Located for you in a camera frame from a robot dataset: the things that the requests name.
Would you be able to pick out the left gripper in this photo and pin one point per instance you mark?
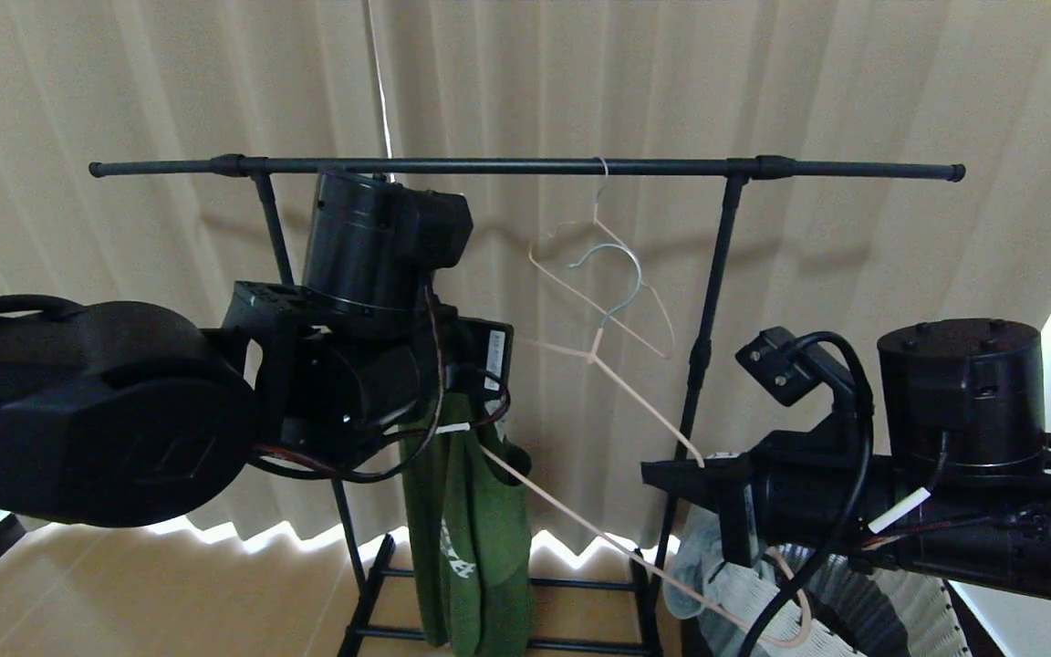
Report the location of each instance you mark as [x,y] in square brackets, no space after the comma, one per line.
[370,383]

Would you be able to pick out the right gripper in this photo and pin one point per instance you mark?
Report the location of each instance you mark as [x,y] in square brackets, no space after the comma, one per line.
[808,502]

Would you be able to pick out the green printed shirt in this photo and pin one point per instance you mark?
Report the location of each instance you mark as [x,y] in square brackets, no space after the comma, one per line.
[471,511]

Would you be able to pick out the pink clothes hanger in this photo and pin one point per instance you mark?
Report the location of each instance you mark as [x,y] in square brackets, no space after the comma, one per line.
[649,410]
[571,290]

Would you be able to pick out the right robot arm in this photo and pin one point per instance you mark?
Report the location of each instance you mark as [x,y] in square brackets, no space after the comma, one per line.
[954,392]

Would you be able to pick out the white laundry basket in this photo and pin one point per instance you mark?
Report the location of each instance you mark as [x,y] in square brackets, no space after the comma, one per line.
[927,630]

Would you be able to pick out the black clothes rack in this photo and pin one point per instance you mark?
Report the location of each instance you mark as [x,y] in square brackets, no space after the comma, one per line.
[489,166]

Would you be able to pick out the pale grey garment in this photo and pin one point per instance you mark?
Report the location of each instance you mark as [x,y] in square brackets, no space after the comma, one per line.
[690,566]

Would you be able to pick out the beige curtain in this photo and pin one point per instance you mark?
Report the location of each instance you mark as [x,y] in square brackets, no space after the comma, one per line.
[808,91]

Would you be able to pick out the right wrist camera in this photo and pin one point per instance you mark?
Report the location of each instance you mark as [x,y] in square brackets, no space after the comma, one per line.
[776,365]

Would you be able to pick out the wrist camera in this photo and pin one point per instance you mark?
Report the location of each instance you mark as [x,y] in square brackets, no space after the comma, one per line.
[448,228]
[776,365]

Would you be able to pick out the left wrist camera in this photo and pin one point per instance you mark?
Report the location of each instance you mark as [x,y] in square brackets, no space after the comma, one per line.
[448,228]

